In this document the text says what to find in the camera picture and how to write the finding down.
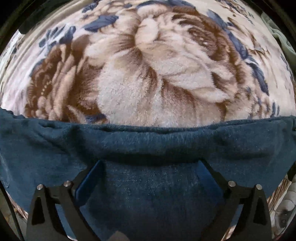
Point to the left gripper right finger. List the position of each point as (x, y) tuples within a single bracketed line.
[(254, 220)]

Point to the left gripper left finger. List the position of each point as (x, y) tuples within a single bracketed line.
[(44, 222)]

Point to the pale green garment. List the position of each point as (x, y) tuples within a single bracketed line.
[(285, 45)]

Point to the floral fleece bed blanket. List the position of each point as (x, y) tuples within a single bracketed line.
[(153, 64)]

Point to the dark blue denim jeans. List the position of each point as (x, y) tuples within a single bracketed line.
[(149, 189)]

